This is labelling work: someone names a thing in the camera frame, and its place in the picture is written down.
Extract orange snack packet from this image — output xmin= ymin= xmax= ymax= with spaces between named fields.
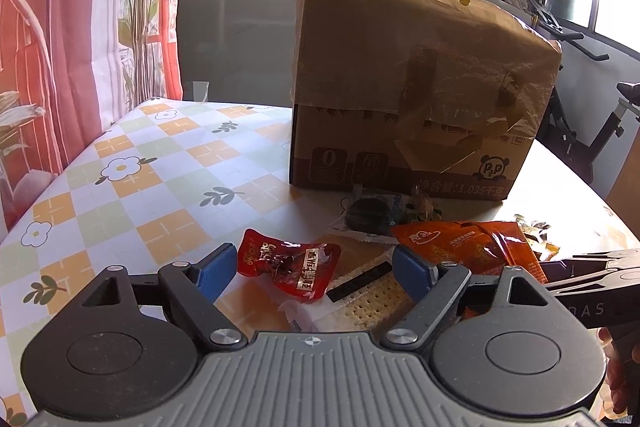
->
xmin=391 ymin=220 xmax=546 ymax=284

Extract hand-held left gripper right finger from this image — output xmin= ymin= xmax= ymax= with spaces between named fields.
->
xmin=382 ymin=245 xmax=552 ymax=354

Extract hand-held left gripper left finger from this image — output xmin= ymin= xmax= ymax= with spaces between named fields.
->
xmin=52 ymin=242 xmax=249 ymax=353

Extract brown cardboard box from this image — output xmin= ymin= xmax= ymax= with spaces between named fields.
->
xmin=289 ymin=0 xmax=563 ymax=206

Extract black exercise bike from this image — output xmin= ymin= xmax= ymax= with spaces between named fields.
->
xmin=530 ymin=0 xmax=640 ymax=188

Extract printed pink curtain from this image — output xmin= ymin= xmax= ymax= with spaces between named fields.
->
xmin=0 ymin=0 xmax=184 ymax=235

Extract small brown snack packet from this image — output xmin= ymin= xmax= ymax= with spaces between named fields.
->
xmin=410 ymin=187 xmax=444 ymax=223

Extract person's right hand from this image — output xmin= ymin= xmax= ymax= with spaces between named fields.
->
xmin=597 ymin=327 xmax=640 ymax=421

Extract small gold wrapped snacks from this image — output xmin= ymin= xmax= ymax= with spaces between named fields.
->
xmin=515 ymin=214 xmax=562 ymax=259

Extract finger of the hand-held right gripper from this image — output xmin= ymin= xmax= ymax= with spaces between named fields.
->
xmin=544 ymin=268 xmax=640 ymax=304
xmin=540 ymin=249 xmax=640 ymax=281

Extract dark round snack packet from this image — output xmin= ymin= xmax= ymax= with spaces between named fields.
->
xmin=340 ymin=184 xmax=407 ymax=238

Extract clear cracker packet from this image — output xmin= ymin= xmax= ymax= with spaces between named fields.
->
xmin=277 ymin=232 xmax=417 ymax=334

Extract red snack packet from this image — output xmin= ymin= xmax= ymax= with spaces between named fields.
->
xmin=236 ymin=228 xmax=342 ymax=303

